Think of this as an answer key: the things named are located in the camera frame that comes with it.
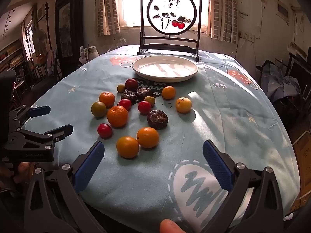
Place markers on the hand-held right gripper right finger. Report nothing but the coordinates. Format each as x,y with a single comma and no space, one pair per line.
218,168

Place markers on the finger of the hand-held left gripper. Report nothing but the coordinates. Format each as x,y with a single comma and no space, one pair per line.
38,110
59,131

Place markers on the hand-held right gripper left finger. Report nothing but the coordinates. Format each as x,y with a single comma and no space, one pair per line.
88,168

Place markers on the red cherry tomato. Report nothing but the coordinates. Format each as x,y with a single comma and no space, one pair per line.
125,104
144,107
104,130

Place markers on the round orange fruit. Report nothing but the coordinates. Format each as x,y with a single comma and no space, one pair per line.
127,147
147,137
168,92

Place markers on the green yellow round fruit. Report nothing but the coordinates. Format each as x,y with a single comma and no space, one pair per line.
99,109

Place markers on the large orange tangerine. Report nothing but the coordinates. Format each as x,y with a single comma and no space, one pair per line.
117,116

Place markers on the yellow loquat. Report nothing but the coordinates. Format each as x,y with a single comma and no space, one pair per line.
183,105

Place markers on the dark water chestnut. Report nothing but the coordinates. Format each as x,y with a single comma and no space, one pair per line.
128,95
158,119
144,93

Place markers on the white round plate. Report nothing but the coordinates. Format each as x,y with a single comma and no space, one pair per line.
165,70

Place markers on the person's left hand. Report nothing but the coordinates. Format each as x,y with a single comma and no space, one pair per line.
23,171

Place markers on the person's right hand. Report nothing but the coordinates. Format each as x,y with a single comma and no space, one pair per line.
171,227

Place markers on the light blue printed tablecloth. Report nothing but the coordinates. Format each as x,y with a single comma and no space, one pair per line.
218,116

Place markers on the bookshelf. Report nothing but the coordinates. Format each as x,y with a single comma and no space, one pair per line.
12,55

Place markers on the white plastic bag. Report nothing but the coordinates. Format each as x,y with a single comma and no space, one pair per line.
83,54

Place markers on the standing fan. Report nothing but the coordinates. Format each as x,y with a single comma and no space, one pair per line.
40,37

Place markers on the brown longan left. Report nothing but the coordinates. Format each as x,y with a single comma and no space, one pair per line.
121,88

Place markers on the brown longan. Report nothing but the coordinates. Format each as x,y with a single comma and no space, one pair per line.
121,88
150,101

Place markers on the white pitcher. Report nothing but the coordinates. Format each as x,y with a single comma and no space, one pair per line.
92,53

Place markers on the dark coat stand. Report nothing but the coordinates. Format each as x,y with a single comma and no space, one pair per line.
47,26

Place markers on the dark red tomato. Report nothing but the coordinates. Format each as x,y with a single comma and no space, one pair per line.
131,84

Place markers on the dark wooden cabinet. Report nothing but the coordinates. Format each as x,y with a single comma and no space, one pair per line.
66,29

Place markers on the brown longan right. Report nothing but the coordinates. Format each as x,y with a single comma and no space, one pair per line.
150,101

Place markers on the pile of blue clothes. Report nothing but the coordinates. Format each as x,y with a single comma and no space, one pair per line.
279,80

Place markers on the brick pattern curtain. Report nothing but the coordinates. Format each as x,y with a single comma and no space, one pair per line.
223,12
107,9

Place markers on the black monitor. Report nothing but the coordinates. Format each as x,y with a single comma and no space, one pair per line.
300,74

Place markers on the bright window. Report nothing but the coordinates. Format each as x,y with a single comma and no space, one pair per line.
131,2

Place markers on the black chair with painted back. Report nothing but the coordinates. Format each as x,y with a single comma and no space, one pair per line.
160,9

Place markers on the white wall outlet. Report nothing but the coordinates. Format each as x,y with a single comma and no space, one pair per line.
246,37

